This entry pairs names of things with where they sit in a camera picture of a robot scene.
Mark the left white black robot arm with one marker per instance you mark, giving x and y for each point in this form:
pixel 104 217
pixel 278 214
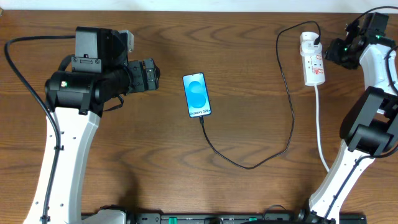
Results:
pixel 99 70

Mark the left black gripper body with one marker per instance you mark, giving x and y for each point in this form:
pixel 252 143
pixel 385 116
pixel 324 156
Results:
pixel 137 76

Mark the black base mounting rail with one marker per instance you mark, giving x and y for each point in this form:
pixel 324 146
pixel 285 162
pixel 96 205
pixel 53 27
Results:
pixel 156 218

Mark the white USB charger plug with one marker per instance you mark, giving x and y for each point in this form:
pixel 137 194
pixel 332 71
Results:
pixel 310 37

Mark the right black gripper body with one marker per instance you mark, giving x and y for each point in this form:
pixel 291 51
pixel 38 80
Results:
pixel 341 53

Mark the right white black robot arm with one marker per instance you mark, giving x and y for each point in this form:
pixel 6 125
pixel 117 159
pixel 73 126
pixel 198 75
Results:
pixel 369 130

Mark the white power strip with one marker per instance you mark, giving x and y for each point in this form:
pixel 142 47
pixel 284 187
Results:
pixel 312 60

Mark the blue screen Galaxy smartphone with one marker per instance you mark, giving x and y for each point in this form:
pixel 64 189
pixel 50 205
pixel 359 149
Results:
pixel 196 93

